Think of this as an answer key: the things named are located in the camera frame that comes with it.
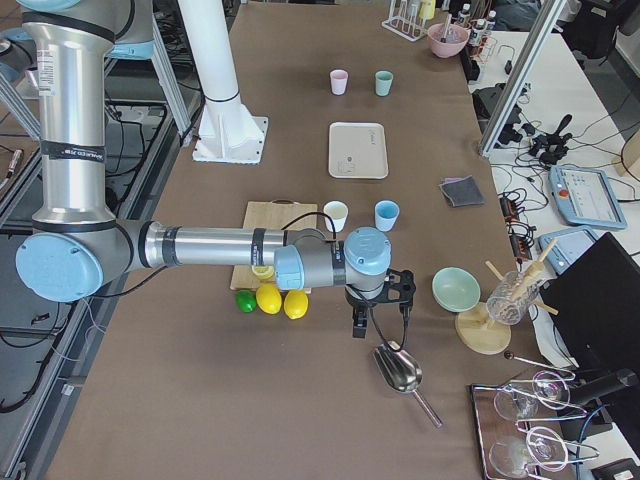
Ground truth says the blue cup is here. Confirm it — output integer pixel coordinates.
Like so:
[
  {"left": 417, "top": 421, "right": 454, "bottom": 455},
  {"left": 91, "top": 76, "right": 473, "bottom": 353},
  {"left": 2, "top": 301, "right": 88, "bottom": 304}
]
[{"left": 374, "top": 200, "right": 400, "bottom": 232}]

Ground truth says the cream yellow cup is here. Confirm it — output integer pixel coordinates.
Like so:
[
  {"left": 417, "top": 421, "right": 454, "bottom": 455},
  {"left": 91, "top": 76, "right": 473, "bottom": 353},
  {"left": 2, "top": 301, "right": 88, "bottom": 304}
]
[{"left": 323, "top": 200, "right": 349, "bottom": 233}]

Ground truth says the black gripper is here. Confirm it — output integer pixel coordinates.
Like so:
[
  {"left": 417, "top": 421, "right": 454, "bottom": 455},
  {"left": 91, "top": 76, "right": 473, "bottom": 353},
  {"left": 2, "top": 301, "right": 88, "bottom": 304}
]
[{"left": 345, "top": 269, "right": 416, "bottom": 338}]

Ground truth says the pink bowl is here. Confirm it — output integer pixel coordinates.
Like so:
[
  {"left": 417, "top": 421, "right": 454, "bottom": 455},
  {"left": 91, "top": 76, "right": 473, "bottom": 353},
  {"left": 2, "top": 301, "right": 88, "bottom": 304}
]
[{"left": 427, "top": 23, "right": 470, "bottom": 58}]

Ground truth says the wooden cup stand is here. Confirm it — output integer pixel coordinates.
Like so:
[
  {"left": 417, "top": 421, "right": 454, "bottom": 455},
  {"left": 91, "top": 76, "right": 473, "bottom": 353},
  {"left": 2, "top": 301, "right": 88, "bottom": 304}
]
[{"left": 455, "top": 239, "right": 558, "bottom": 355}]

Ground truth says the green cup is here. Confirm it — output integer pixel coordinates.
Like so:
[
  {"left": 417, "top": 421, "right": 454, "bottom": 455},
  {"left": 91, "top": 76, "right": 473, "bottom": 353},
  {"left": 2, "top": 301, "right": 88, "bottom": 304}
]
[{"left": 375, "top": 70, "right": 394, "bottom": 97}]

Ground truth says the white wire rack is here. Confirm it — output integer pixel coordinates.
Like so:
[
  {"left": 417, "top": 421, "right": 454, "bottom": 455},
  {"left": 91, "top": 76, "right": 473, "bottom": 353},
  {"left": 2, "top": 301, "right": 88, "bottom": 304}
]
[{"left": 381, "top": 0, "right": 437, "bottom": 42}]

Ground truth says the yellow lemon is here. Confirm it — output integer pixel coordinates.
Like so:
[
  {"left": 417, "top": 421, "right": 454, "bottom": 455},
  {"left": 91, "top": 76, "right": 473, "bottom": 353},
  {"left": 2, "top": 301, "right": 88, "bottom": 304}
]
[
  {"left": 256, "top": 283, "right": 282, "bottom": 315},
  {"left": 284, "top": 290, "right": 309, "bottom": 320}
]

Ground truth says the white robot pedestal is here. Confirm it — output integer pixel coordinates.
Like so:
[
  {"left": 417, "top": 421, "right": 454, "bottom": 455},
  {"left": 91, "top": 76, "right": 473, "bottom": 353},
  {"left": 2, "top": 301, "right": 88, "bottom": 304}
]
[{"left": 179, "top": 0, "right": 268, "bottom": 165}]

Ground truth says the wooden cutting board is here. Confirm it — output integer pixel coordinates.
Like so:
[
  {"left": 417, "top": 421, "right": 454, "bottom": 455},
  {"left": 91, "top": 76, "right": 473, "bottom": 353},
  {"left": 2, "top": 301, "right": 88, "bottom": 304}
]
[{"left": 230, "top": 201, "right": 318, "bottom": 291}]

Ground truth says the wine glass rack tray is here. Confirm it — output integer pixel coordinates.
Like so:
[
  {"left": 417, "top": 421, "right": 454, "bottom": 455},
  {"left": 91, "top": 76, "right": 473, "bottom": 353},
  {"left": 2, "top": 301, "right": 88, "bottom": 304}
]
[{"left": 469, "top": 370, "right": 600, "bottom": 479}]

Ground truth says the grey folded cloth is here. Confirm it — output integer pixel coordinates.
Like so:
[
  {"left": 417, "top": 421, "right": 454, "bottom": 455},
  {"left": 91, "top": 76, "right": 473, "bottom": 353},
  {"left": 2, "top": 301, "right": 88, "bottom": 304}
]
[{"left": 439, "top": 176, "right": 485, "bottom": 207}]

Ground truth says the lemon half slice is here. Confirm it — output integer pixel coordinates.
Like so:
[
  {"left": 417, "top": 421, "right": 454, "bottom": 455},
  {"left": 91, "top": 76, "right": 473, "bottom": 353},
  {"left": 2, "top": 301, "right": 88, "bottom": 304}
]
[{"left": 251, "top": 265, "right": 275, "bottom": 281}]

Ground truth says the clear textured glass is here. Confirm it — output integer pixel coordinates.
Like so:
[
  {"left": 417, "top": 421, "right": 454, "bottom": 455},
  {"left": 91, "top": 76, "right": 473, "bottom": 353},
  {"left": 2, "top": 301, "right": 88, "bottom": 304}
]
[{"left": 486, "top": 271, "right": 539, "bottom": 325}]

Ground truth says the mint green bowl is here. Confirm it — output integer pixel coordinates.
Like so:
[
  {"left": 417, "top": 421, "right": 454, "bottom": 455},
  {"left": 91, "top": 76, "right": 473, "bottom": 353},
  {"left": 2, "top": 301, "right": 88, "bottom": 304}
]
[{"left": 432, "top": 267, "right": 481, "bottom": 313}]

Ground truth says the cream rabbit tray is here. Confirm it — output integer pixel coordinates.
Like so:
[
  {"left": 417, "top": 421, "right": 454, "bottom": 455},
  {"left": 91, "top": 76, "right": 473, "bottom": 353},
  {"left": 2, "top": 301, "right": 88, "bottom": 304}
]
[{"left": 328, "top": 122, "right": 389, "bottom": 180}]

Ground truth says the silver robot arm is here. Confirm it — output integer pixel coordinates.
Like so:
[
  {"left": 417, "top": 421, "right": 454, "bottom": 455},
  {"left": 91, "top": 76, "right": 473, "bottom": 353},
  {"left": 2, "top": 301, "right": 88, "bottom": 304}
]
[{"left": 15, "top": 1, "right": 415, "bottom": 338}]

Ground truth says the blue teach pendant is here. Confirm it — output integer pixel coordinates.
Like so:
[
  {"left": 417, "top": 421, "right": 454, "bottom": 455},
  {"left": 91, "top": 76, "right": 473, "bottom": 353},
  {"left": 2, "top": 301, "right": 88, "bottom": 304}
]
[{"left": 549, "top": 165, "right": 627, "bottom": 230}]

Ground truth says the pink cup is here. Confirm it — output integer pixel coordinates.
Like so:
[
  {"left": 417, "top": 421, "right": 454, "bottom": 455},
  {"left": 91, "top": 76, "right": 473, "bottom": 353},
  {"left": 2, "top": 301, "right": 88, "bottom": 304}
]
[{"left": 330, "top": 69, "right": 349, "bottom": 96}]

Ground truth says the green lime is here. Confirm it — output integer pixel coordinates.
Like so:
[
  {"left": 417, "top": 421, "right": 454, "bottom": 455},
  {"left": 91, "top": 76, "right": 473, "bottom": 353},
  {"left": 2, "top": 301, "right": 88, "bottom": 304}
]
[{"left": 235, "top": 290, "right": 258, "bottom": 313}]

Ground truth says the metal scoop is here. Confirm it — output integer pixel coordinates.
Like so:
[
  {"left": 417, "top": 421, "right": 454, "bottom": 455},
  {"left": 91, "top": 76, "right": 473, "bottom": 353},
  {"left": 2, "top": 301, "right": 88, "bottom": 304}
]
[{"left": 373, "top": 341, "right": 443, "bottom": 428}]

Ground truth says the black monitor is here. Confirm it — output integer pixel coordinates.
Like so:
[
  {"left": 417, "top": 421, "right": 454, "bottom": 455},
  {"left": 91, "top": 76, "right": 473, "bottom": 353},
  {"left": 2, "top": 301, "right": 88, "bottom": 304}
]
[{"left": 541, "top": 233, "right": 639, "bottom": 372}]

